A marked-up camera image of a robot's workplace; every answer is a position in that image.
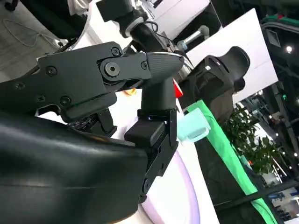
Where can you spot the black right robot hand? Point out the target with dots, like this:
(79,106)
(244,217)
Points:
(58,163)

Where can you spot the orange toy bread roll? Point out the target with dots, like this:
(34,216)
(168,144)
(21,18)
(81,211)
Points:
(130,92)

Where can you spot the lilac plate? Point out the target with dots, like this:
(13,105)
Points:
(182,186)

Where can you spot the red triangular object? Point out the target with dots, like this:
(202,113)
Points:
(177,90)

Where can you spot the pale green mug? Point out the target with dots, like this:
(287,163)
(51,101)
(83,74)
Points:
(195,126)

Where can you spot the black table drape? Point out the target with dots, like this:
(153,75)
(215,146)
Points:
(215,177)

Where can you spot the green cloth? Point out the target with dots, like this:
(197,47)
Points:
(231,163)

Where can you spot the black office chair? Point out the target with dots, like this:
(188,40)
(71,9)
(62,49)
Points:
(219,79)

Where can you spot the green potted plant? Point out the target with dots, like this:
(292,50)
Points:
(252,144)

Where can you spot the white board panel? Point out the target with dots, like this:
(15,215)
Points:
(240,42)

